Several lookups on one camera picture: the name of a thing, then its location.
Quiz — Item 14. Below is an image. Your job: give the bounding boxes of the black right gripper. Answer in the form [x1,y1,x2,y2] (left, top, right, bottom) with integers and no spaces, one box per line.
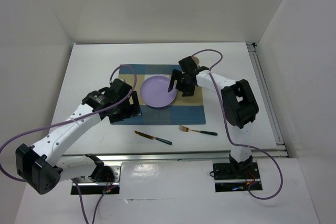
[168,69,196,97]

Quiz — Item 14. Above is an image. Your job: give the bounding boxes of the purple plate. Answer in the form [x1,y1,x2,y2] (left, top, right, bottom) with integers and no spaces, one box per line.
[139,75,177,108]

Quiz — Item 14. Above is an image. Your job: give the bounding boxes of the gold knife dark handle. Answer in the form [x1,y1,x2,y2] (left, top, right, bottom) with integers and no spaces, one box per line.
[134,131,173,145]

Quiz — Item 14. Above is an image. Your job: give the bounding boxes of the blue tan striped placemat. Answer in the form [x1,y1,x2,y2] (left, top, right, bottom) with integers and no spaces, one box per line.
[115,64,206,125]

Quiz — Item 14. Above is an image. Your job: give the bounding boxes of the gold fork dark handle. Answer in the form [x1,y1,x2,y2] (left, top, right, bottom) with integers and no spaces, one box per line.
[178,125,218,136]

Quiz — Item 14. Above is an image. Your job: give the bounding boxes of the beige cup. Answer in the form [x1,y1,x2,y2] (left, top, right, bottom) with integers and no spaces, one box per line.
[192,56,200,66]

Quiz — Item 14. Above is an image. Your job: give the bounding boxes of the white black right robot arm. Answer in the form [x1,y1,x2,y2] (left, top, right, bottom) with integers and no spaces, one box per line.
[168,56,259,178]

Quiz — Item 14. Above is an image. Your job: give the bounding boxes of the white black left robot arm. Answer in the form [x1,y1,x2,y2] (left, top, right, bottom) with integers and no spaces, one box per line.
[15,79,141,195]

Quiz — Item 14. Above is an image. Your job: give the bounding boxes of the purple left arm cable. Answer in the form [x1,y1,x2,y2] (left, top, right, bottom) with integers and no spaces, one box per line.
[0,64,139,221]

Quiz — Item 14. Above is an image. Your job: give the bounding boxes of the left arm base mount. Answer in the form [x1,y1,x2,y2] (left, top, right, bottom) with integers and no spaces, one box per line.
[66,154,121,194]

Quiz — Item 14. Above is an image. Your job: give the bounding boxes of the aluminium frame rail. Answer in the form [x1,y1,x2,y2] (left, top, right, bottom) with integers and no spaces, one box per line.
[40,41,289,163]

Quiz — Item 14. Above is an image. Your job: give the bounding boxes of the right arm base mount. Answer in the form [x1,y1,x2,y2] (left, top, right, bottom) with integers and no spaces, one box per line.
[209,159,263,193]

